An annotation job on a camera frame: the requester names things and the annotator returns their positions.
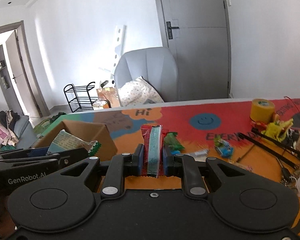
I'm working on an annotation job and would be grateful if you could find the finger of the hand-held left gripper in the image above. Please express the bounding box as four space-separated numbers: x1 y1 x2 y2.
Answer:
0 148 89 168
0 148 51 160

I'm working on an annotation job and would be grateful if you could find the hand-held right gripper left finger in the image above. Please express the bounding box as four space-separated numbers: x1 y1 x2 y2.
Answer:
56 144 145 197

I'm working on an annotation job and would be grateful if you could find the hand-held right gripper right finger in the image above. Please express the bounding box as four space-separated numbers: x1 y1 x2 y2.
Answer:
162 144 252 198

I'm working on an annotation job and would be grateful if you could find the pale green snack packet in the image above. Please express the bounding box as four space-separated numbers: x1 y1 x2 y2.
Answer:
47 129 101 156

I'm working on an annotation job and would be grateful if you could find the red and blue snack packet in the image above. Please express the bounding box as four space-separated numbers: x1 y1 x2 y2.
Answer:
140 124 169 179

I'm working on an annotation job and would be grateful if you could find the grey sofa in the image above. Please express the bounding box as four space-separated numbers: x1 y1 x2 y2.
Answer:
0 102 38 152

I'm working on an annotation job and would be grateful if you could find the green floor mat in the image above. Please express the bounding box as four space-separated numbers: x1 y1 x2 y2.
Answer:
33 112 67 134

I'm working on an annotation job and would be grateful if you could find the small white wrapper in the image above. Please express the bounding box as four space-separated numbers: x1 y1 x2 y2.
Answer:
187 148 211 157

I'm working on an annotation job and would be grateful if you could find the colourful cartoon table mat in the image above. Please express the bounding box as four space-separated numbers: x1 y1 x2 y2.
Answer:
31 98 300 238

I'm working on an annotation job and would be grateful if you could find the pile of clothes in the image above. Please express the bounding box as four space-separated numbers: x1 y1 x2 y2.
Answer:
0 110 21 131

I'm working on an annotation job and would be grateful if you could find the black shoe rack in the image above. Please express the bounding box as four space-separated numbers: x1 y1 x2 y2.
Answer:
63 81 96 113

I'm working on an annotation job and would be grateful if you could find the small blue snack packet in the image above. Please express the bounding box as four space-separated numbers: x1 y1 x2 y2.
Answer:
214 140 234 158

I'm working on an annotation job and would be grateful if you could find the dotted white pillow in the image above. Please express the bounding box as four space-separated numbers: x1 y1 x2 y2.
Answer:
118 76 165 107

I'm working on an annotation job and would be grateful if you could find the taped cardboard box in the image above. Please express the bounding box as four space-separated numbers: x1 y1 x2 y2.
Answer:
96 87 121 109

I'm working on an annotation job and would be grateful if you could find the light wooden interior door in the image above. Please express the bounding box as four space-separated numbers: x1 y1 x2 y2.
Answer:
0 21 43 118

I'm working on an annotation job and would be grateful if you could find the grey armchair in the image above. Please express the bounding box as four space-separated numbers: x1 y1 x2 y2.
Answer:
114 46 179 106

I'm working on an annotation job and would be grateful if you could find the red candy wrapper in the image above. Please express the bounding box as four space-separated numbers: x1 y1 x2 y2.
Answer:
251 120 266 131

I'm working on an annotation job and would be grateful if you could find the yellow tape roll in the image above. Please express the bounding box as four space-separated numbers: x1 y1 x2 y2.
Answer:
250 98 276 124

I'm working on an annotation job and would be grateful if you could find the black folded tripod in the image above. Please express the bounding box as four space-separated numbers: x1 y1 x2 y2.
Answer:
251 127 300 168

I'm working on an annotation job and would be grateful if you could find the yellow-green toy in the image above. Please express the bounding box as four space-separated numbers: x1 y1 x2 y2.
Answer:
261 118 294 142

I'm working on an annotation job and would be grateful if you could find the white foam board with holes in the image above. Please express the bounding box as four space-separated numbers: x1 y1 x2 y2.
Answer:
98 25 127 75

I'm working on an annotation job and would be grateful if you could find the grey door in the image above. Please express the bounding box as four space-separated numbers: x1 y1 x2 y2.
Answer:
152 0 232 102

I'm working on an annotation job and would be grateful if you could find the grey wall shelf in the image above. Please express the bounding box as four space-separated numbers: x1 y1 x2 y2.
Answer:
0 43 12 89

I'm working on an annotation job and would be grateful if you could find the black door handle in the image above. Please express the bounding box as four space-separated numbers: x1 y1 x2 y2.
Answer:
166 21 180 40

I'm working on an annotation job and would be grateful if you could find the red wire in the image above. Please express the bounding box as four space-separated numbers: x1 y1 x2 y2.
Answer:
283 96 300 126

